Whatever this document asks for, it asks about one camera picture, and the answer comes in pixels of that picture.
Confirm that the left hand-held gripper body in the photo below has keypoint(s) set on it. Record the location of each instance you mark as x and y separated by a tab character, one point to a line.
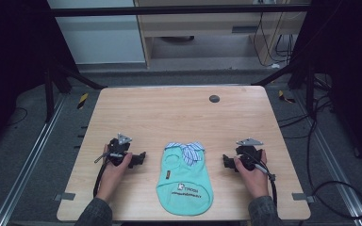
118	150

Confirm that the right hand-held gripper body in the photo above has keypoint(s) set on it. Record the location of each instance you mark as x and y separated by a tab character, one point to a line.
249	153

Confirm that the mint green pet shirt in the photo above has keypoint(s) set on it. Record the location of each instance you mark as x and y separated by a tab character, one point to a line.
184	182

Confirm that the person's left hand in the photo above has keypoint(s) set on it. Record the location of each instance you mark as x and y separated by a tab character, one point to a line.
113	175

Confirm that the person's right hand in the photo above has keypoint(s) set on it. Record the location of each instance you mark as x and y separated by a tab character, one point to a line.
254	180

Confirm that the yellow black striped tape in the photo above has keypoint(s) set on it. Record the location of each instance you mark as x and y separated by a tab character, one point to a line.
285	97
82	100

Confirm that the black metal stand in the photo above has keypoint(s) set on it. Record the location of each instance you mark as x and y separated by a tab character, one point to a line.
56	84
298	78

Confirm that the white cabinet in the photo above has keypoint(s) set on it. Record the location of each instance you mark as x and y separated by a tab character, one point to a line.
97	34

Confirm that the wooden cabinet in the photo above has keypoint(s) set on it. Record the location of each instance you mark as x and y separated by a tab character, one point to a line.
213	31

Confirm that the black horizontal bar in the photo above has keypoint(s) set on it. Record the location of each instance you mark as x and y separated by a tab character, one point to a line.
176	10

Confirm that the grey table bracket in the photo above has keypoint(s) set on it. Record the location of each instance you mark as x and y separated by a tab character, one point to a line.
64	196
303	197

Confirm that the aluminium floor rail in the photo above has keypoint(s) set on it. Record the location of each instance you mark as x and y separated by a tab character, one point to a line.
333	157
28	160

